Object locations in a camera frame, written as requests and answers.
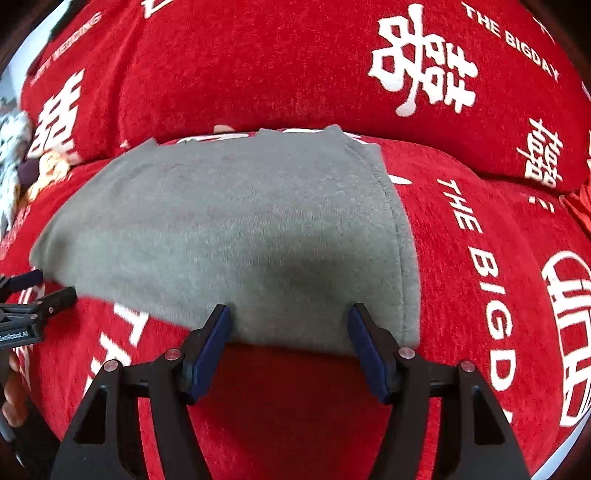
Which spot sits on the dark purple cloth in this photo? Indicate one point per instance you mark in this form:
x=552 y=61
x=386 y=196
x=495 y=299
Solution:
x=30 y=171

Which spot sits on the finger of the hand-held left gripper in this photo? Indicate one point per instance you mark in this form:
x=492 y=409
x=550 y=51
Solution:
x=23 y=280
x=57 y=299

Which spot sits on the red wedding sofa cover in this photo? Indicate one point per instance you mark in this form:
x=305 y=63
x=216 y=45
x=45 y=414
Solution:
x=277 y=69

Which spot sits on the person's left hand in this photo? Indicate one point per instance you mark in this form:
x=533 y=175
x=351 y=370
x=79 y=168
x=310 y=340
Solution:
x=14 y=392

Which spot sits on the grey knit sweater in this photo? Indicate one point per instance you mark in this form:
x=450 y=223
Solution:
x=231 y=240

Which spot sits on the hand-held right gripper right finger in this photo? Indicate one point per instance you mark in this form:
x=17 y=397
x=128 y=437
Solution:
x=369 y=355

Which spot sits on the grey white patterned cloth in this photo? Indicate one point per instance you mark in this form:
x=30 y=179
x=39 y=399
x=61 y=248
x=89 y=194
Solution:
x=11 y=157

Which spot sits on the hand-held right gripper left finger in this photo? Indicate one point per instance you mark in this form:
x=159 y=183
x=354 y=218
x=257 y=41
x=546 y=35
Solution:
x=207 y=355

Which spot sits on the small red printed cushion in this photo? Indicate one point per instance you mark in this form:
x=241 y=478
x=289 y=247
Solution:
x=579 y=207

